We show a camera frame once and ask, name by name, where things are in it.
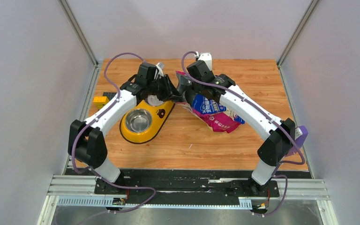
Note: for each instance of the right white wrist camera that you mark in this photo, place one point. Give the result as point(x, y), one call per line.
point(206, 57)

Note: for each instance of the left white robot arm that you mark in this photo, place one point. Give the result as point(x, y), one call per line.
point(87, 138)

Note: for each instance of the purple object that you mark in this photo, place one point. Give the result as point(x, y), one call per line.
point(301, 134)

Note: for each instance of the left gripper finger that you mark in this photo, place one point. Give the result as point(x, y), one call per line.
point(177, 99)
point(172, 92)

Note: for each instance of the dark grey toy baseplate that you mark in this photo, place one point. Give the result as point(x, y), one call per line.
point(109, 95)

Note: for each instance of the colourful pet food bag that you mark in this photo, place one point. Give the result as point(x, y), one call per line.
point(215, 115)

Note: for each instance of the yellow double pet bowl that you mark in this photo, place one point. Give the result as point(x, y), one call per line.
point(143, 123)

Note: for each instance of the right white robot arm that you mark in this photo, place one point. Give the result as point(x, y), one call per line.
point(277, 134)

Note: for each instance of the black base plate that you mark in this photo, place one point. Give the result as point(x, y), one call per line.
point(187, 186)

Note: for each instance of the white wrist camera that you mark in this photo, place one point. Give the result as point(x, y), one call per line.
point(206, 57)
point(159, 72)

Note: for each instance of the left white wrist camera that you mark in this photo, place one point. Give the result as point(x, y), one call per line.
point(159, 72)

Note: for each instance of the white slotted cable duct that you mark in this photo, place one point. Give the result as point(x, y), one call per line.
point(239, 204)

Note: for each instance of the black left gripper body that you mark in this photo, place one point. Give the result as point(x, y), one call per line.
point(161, 88)

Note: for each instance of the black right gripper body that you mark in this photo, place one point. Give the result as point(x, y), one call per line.
point(198, 90)

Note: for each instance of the yellow toy brick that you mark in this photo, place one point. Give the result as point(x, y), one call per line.
point(100, 101)

